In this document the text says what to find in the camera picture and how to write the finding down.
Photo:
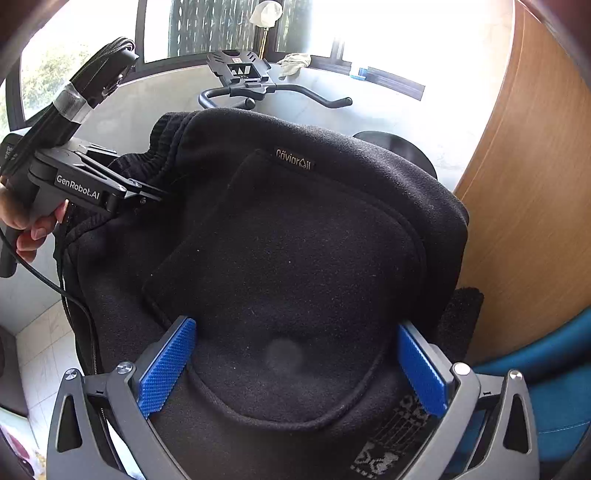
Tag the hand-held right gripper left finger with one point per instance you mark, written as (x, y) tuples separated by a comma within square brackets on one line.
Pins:
[(166, 364)]

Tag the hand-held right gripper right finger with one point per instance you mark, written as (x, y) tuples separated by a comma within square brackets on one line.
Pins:
[(422, 369)]

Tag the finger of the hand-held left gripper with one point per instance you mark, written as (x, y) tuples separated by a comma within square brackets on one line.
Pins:
[(92, 150), (138, 193)]

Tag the black fleece pants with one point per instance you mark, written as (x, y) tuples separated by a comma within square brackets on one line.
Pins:
[(295, 258)]

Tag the person's left hand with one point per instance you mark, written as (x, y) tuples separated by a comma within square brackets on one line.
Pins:
[(37, 230)]

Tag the teal chair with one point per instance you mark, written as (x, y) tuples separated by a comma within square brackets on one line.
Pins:
[(558, 383)]

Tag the crumpled beige cloth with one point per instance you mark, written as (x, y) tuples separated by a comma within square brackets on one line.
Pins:
[(294, 64)]

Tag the wooden cabinet panel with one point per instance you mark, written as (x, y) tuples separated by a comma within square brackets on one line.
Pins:
[(531, 194)]

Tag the white hanging cloth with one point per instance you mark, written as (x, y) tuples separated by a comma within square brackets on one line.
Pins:
[(266, 13)]

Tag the small blue box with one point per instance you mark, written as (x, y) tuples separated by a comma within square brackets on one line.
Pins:
[(360, 74)]

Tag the black window frame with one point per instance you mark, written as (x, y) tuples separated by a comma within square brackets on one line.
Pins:
[(152, 60)]

